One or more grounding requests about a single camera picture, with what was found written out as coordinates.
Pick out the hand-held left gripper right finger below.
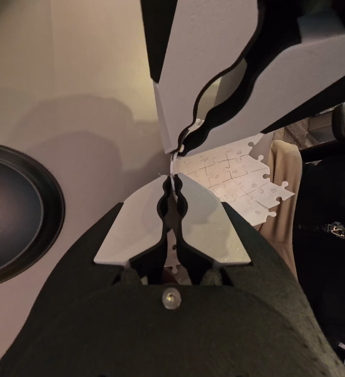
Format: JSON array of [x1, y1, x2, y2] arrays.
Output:
[[174, 173, 252, 285]]

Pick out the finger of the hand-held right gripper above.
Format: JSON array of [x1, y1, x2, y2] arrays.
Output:
[[141, 0, 265, 155], [184, 0, 345, 156]]

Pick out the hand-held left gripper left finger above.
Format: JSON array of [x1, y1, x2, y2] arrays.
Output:
[[93, 175, 173, 285]]

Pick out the half-built puzzle ball shell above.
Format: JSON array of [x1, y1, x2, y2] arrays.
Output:
[[163, 118, 296, 276]]

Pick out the person's beige trousers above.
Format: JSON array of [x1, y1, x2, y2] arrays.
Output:
[[255, 140, 303, 280]]

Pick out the person's black jacket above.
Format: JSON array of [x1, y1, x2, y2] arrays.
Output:
[[292, 159, 345, 377]]

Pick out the black round display stand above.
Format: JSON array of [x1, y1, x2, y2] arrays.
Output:
[[0, 141, 66, 290]]

